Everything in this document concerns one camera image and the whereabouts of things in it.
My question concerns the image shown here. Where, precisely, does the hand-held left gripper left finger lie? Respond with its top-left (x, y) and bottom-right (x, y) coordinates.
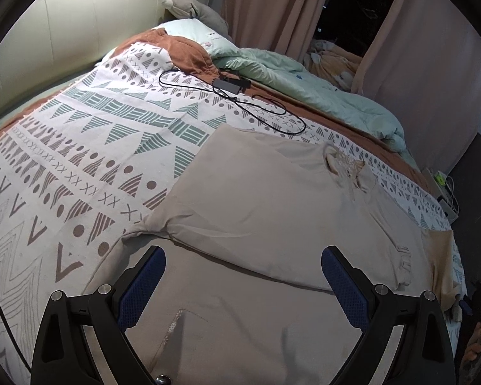
top-left (30, 244), bottom-right (173, 385)

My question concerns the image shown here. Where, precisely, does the black power adapter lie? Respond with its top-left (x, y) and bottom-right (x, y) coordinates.
top-left (212, 73), bottom-right (252, 93)

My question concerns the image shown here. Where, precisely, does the mint green duvet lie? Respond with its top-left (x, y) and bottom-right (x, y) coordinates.
top-left (206, 46), bottom-right (418, 169)

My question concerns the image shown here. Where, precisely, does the person's right hand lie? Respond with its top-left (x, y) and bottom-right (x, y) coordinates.
top-left (464, 321), bottom-right (481, 366)

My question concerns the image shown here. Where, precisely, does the pink curtain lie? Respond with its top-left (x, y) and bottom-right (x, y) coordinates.
top-left (222, 0), bottom-right (337, 63)
top-left (350, 0), bottom-right (481, 169)

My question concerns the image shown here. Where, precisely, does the cream padded headboard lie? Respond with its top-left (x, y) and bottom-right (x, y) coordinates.
top-left (0, 0), bottom-right (219, 137)

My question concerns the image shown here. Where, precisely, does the beige shirt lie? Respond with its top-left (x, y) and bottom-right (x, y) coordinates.
top-left (80, 122), bottom-right (466, 385)

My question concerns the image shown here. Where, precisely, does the black cable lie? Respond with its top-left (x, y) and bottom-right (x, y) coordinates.
top-left (159, 68), bottom-right (307, 136)

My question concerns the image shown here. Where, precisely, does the white geometric patterned blanket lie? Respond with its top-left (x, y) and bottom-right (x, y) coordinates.
top-left (0, 42), bottom-right (466, 385)

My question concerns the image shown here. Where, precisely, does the grey plush toy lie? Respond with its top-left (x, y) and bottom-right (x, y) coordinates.
top-left (161, 0), bottom-right (230, 35)

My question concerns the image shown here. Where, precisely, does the cluttered bedside table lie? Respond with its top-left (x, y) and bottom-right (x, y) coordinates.
top-left (421, 166), bottom-right (460, 221)

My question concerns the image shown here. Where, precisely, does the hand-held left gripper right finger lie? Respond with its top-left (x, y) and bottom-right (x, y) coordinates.
top-left (321, 245), bottom-right (455, 385)

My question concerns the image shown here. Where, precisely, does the pale mint pillow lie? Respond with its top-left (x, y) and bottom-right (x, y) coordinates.
top-left (150, 18), bottom-right (235, 55)

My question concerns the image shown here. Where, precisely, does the beige cloth pile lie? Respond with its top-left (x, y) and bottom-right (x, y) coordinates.
top-left (305, 39), bottom-right (363, 91)

